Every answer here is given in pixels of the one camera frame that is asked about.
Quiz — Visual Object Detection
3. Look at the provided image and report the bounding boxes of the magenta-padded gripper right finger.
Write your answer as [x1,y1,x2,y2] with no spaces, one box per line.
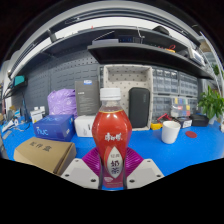
[123,147,165,190]

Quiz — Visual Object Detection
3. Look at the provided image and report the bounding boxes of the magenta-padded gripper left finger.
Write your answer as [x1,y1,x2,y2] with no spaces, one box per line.
[60,147,101,190]

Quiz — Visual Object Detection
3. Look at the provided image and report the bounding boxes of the red drink bottle white cap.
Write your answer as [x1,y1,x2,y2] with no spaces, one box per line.
[91,87,133,190]

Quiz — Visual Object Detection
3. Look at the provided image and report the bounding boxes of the brown cardboard box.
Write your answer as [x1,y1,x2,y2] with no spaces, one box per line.
[13,136,78,177]

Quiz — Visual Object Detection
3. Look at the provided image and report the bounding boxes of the white cup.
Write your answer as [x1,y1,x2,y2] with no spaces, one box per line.
[161,120,182,145]

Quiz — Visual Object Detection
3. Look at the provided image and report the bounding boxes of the small white box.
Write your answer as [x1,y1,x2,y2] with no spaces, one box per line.
[73,115,97,138]

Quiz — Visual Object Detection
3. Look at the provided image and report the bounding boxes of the yellow multimeter red leads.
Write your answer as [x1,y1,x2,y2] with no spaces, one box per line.
[150,113,174,131]

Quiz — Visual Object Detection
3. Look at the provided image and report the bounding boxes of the blue cardboard box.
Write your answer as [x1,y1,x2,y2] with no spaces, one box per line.
[32,114,76,143]

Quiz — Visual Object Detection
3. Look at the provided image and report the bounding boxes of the black box white label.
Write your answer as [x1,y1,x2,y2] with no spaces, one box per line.
[173,116,193,129]

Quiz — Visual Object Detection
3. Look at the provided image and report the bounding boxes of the grey small-parts drawer cabinet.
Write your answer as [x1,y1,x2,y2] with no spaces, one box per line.
[178,71,200,98]
[98,65,180,97]
[152,94,174,123]

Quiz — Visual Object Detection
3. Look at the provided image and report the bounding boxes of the purple plastic bag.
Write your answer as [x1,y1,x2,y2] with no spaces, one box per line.
[46,88,78,118]

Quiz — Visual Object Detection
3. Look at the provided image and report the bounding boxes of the dark grey upright box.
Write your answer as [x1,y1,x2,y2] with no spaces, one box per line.
[74,79,102,117]

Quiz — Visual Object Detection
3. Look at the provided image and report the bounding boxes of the flat black case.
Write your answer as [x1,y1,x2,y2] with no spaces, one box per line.
[189,114,210,128]

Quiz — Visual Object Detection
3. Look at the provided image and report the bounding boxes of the clear organiser box colourful parts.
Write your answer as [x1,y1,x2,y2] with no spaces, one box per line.
[170,96,194,118]

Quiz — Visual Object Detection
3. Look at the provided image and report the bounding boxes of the potted green plant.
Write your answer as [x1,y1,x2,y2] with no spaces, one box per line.
[197,84,224,126]

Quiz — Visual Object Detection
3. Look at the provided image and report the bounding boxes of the black workbench shelf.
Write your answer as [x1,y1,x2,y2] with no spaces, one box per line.
[87,43,214,80]

